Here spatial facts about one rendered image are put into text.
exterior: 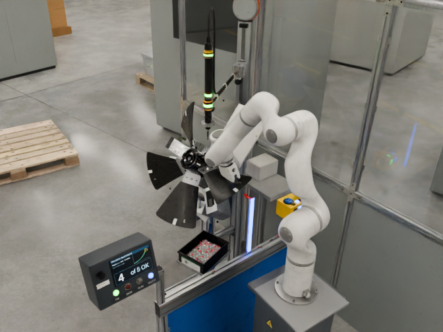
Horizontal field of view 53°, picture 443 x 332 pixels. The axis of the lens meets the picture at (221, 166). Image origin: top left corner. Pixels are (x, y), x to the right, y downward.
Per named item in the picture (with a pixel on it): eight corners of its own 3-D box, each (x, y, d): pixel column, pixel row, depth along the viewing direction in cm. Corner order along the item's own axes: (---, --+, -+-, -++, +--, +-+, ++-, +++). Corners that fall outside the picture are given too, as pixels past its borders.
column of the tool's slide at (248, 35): (231, 250, 357) (240, 18, 266) (240, 252, 355) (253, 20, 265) (229, 255, 352) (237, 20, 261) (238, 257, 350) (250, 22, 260)
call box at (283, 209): (295, 205, 244) (298, 189, 239) (309, 213, 238) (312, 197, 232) (275, 215, 236) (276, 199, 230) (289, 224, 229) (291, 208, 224)
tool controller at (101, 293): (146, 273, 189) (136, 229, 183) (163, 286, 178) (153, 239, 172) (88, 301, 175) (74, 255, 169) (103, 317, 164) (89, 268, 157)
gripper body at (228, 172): (238, 159, 204) (242, 177, 211) (224, 151, 211) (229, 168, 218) (226, 168, 201) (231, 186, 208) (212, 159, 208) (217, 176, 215)
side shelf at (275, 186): (258, 166, 308) (259, 163, 307) (296, 189, 284) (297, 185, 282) (232, 177, 295) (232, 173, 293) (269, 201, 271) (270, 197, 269)
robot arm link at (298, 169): (287, 237, 179) (313, 221, 188) (311, 245, 170) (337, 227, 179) (269, 116, 164) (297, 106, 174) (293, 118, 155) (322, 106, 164)
